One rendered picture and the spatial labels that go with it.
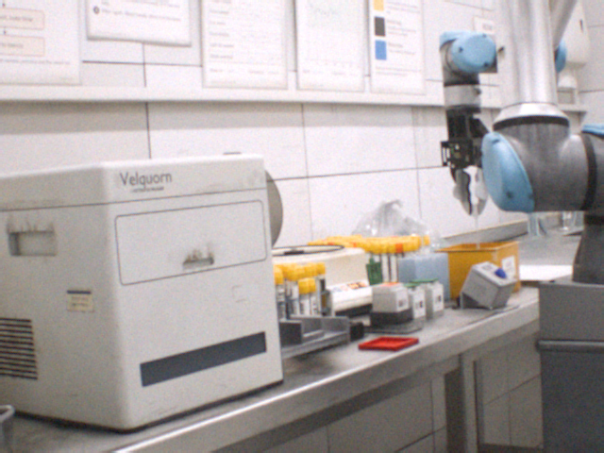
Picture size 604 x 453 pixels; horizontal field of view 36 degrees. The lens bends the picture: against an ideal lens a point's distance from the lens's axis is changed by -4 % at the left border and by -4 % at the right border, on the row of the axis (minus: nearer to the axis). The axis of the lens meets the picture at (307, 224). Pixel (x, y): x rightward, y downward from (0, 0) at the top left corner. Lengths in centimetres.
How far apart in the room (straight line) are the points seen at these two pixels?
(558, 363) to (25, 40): 108
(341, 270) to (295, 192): 52
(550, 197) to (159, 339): 60
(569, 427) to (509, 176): 38
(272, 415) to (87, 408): 23
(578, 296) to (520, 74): 33
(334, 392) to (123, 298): 36
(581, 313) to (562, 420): 16
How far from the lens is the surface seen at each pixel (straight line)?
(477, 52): 180
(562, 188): 139
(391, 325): 159
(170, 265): 111
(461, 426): 168
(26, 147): 179
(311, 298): 147
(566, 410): 146
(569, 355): 143
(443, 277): 184
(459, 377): 166
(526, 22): 145
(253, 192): 123
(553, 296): 144
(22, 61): 179
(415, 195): 279
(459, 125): 191
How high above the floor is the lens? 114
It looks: 3 degrees down
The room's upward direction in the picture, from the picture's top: 4 degrees counter-clockwise
